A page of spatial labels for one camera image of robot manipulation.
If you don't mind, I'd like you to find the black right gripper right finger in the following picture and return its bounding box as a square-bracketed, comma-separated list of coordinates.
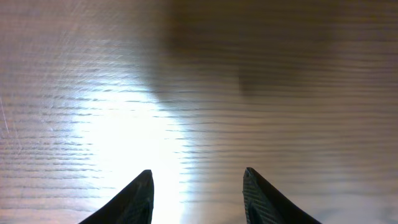
[243, 167, 321, 224]

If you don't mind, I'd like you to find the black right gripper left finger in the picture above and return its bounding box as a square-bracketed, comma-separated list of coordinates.
[79, 170, 154, 224]

